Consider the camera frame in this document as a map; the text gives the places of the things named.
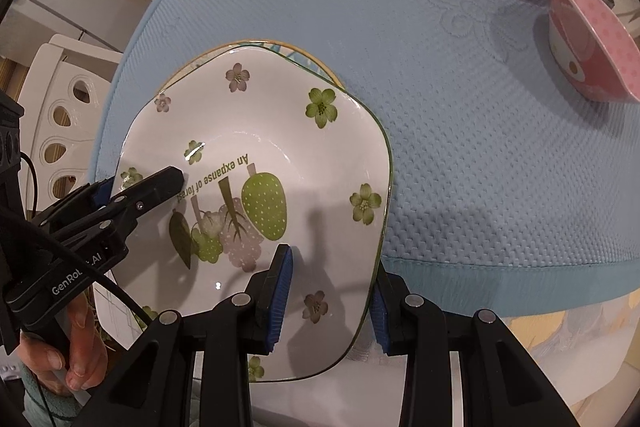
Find white floral plate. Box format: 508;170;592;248
114;46;394;383

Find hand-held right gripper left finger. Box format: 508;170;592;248
75;244;296;427

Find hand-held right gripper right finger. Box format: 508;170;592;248
369;259;573;427

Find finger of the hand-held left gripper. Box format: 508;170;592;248
30;179;117;228
97;166;185;254

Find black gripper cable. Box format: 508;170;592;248
87;274;153;328

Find white plastic chair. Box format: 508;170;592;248
22;34;124;208

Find pink dotted bowl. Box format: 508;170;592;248
545;0;640;104

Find person's left hand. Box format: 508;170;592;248
19;291;110;392

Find light blue table mat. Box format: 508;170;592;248
89;0;640;323

